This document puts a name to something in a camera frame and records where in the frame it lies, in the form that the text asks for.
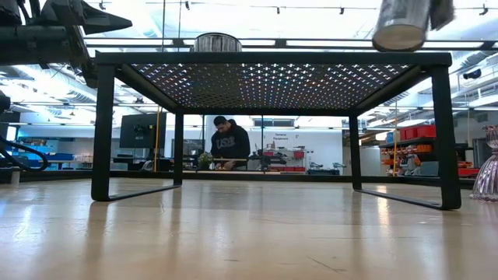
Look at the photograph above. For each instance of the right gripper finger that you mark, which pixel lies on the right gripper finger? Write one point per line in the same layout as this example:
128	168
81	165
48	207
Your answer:
442	13

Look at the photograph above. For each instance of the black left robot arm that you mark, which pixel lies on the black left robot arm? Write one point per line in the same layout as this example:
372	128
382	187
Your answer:
9	11

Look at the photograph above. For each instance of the black perforated metal shelf riser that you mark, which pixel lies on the black perforated metal shelf riser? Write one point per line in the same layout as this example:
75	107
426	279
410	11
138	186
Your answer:
272	58

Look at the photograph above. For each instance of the light wooden workbench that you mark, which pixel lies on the light wooden workbench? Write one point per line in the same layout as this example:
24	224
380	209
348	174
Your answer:
249	159

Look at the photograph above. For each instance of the cart with red bins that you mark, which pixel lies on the cart with red bins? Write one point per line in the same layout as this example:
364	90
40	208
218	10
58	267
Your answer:
299	155

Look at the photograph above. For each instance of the black computer monitor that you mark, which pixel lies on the black computer monitor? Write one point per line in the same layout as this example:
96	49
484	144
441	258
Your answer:
142	130

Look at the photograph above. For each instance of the storage bin rack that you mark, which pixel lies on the storage bin rack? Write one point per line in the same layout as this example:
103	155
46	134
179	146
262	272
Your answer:
418	132

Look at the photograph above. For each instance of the silver lidded candle tin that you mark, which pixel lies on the silver lidded candle tin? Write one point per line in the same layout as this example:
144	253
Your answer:
400	23
218	43

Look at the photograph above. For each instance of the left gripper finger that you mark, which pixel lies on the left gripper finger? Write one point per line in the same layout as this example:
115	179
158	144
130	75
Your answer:
89	17

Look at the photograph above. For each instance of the black aluminium table frame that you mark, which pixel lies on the black aluminium table frame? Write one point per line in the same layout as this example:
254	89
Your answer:
249	176

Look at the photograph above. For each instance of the person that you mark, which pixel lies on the person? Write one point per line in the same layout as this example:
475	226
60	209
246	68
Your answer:
229	144

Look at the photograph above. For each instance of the black ceiling camera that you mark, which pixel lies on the black ceiling camera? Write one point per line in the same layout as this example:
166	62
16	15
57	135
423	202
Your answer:
472	74

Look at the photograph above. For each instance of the small leafy potted plant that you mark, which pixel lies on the small leafy potted plant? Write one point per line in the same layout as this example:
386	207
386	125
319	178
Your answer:
205	160

